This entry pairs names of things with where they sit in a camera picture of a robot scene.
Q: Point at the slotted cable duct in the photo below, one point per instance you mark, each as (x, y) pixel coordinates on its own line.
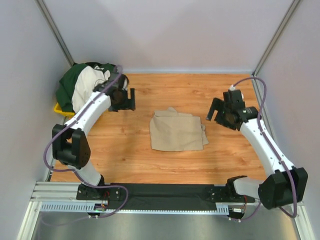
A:
(95, 208)

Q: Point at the white printed t shirt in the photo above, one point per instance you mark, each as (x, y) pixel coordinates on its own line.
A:
(86, 80)

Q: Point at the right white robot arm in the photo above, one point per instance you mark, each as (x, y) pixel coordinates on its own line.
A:
(285, 184)

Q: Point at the beige t shirt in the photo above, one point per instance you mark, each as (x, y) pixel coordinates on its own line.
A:
(173, 131)

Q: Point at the dark green t shirt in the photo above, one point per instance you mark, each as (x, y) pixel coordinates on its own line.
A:
(66, 84)

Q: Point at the aluminium frame rail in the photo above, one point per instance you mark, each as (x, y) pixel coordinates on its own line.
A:
(54, 191)

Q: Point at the yellow plastic tray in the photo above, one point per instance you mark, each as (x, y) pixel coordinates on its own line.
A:
(57, 109)

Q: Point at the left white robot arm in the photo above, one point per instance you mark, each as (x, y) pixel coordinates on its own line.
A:
(70, 145)

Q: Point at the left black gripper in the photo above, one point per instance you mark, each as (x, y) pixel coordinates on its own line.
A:
(131, 106)

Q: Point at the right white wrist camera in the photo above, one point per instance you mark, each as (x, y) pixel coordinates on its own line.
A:
(232, 88)

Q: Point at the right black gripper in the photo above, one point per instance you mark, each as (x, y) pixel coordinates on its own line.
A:
(215, 106)

